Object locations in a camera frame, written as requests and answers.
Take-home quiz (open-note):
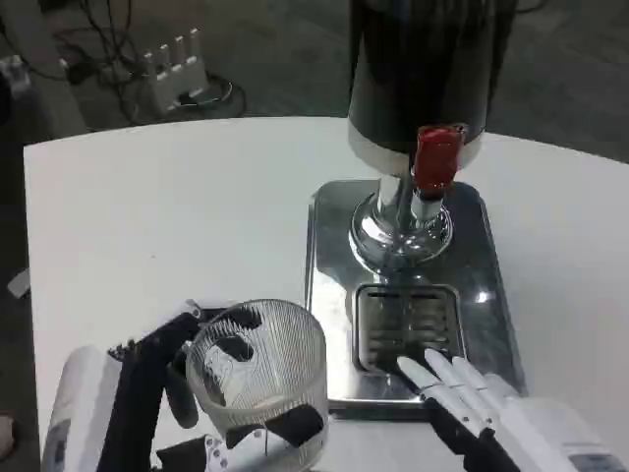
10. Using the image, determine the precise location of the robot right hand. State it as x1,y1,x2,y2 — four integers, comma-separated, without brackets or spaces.
395,346,629,472

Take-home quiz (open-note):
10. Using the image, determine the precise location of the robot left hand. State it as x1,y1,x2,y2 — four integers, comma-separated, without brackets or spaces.
41,297,330,472

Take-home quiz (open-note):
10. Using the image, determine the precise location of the clear ribbed glass cup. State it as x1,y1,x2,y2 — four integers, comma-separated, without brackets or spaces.
185,298,329,456

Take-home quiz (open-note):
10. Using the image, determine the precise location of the small white paper scrap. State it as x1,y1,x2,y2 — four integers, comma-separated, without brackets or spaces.
8,268,31,298

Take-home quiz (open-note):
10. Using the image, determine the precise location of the steel drip tray grid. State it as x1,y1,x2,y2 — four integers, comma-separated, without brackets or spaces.
352,283,468,376

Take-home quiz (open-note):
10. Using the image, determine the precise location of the steel drip tray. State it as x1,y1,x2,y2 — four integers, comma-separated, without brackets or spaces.
304,178,531,413

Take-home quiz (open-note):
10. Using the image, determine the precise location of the white router with antennas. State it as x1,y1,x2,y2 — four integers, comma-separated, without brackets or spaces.
141,27,208,112

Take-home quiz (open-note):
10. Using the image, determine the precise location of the black drink dispenser, chrome stand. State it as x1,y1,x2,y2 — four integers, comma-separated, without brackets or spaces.
345,0,518,270

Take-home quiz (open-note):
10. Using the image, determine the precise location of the red dispenser tap handle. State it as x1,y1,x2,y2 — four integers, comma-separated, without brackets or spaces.
414,124,467,192

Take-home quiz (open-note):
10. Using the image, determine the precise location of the black looped cable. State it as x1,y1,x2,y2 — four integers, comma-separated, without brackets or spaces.
174,71,248,121

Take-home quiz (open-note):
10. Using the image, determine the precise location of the black tangled cable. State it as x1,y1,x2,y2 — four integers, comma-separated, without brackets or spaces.
29,0,148,122

